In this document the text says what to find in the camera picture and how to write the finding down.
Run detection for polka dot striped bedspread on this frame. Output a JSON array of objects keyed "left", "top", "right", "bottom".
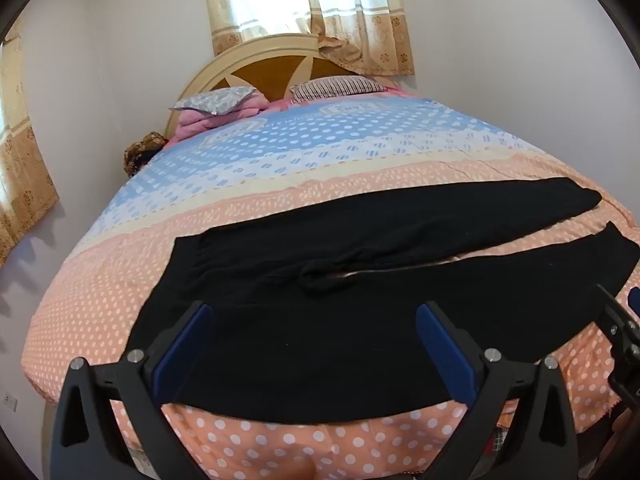
[{"left": 20, "top": 94, "right": 640, "bottom": 480}]

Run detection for cream wooden headboard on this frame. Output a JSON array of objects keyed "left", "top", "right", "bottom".
[{"left": 165, "top": 33, "right": 370, "bottom": 141}]

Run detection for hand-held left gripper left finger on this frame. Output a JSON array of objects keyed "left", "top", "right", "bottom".
[{"left": 50, "top": 301, "right": 214, "bottom": 480}]

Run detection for beige floral window curtain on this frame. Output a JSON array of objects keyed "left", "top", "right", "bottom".
[
  {"left": 197, "top": 0, "right": 416, "bottom": 77},
  {"left": 0, "top": 35, "right": 61, "bottom": 268}
]

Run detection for striped pillow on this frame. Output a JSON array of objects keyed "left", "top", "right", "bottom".
[{"left": 290, "top": 76, "right": 389, "bottom": 104}]

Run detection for black pants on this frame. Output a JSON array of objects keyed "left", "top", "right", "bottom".
[{"left": 129, "top": 176, "right": 640, "bottom": 425}]

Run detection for pink folded blanket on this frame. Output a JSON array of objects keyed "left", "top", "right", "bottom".
[{"left": 172, "top": 92, "right": 274, "bottom": 139}]

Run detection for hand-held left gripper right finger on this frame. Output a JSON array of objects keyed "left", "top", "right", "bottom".
[{"left": 416, "top": 301, "right": 582, "bottom": 480}]

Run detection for brown patterned bag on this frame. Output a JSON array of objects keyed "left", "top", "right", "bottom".
[{"left": 123, "top": 131, "right": 167, "bottom": 177}]

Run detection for grey dotted pillow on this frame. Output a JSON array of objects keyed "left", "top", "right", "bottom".
[{"left": 170, "top": 86, "right": 258, "bottom": 114}]

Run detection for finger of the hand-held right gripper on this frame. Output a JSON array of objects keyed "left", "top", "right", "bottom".
[{"left": 595, "top": 284, "right": 640, "bottom": 403}]

